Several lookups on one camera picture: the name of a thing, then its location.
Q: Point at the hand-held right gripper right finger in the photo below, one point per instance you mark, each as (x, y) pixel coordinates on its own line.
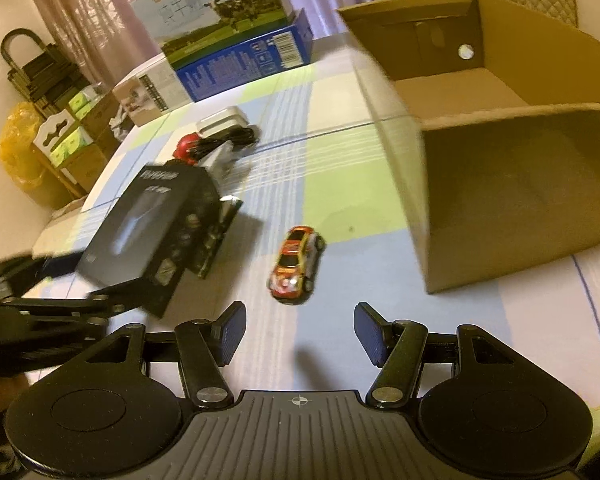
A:
(370, 332)

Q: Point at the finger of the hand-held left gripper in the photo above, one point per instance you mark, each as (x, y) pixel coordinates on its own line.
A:
(10, 275)
(70, 305)

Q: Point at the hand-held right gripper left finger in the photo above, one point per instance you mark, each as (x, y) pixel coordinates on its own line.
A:
(232, 332)

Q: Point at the orange toy car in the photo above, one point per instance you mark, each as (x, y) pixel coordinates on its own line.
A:
(292, 265)

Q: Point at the black product box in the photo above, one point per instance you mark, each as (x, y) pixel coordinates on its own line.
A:
(130, 230)

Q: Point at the small white box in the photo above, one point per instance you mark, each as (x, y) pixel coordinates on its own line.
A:
(220, 165)

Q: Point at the red toy figure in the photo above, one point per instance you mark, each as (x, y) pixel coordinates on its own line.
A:
(186, 147)

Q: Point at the brown cardboard box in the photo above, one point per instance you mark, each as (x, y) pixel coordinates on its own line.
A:
(505, 185)

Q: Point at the yellow plastic bag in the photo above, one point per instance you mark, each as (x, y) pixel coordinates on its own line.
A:
(20, 150)

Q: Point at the carton of green packets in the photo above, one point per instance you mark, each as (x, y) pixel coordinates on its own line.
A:
(75, 160)

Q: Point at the checked pastel tablecloth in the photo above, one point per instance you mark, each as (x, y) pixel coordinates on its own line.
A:
(340, 170)

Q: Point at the stack of green packets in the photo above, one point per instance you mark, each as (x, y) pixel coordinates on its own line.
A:
(97, 110)

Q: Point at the black folding cart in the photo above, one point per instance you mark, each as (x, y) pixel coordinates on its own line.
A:
(40, 72)

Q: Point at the white printed carton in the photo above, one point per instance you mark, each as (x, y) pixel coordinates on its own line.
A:
(150, 91)

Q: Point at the blue printed carton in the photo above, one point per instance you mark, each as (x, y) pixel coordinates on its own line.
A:
(240, 67)

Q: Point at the pink sheer curtain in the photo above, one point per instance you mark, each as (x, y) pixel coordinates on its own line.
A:
(90, 0)

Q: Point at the cow print milk carton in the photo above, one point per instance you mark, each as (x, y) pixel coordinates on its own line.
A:
(205, 10)

